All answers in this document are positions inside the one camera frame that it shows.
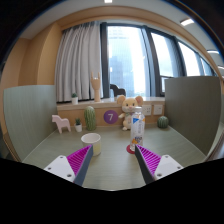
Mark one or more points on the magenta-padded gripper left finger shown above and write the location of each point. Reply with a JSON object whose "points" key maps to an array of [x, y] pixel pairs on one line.
{"points": [[60, 165]]}

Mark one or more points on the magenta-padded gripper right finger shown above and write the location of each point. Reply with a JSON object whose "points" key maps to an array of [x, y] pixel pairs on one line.
{"points": [[165, 165]]}

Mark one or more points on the clear plastic drink bottle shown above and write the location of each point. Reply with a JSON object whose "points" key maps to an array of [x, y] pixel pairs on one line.
{"points": [[137, 130]]}

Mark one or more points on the white cup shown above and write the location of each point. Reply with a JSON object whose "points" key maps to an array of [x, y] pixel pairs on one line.
{"points": [[91, 144]]}

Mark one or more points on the flat round red coaster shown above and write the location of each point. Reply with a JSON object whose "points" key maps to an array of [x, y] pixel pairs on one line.
{"points": [[129, 150]]}

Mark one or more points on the small plant in white pot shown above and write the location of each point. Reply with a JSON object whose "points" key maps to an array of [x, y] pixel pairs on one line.
{"points": [[74, 100], [78, 128]]}

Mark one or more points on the round green cactus ornament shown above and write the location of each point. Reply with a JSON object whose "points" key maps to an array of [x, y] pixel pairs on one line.
{"points": [[163, 122]]}

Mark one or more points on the pink horse figurine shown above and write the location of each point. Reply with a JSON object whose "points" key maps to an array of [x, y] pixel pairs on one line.
{"points": [[60, 122]]}

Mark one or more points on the tall green cactus ornament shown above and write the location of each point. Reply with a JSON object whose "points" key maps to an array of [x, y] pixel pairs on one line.
{"points": [[90, 119]]}

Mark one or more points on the green desk partition panel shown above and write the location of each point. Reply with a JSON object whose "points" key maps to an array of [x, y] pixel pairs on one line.
{"points": [[30, 116], [193, 110]]}

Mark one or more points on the round purple number sign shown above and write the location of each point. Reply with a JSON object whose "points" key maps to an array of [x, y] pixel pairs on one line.
{"points": [[110, 117]]}

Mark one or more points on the beige plush mouse toy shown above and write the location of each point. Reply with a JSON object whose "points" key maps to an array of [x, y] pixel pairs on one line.
{"points": [[127, 106]]}

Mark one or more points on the wooden hand sculpture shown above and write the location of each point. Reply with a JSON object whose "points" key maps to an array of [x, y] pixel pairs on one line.
{"points": [[96, 88]]}

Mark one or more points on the black horse figurine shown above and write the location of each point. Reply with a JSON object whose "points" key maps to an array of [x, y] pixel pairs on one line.
{"points": [[116, 90]]}

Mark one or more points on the white pleated curtain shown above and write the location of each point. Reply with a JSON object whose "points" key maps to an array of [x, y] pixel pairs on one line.
{"points": [[78, 63]]}

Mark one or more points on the dark-framed window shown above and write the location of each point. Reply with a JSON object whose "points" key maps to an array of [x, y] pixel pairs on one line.
{"points": [[130, 60]]}

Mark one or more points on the ceiling lights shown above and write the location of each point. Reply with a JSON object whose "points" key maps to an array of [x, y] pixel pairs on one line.
{"points": [[186, 22]]}

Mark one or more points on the white wall socket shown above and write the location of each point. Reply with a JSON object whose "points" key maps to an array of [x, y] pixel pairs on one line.
{"points": [[158, 109], [147, 110]]}

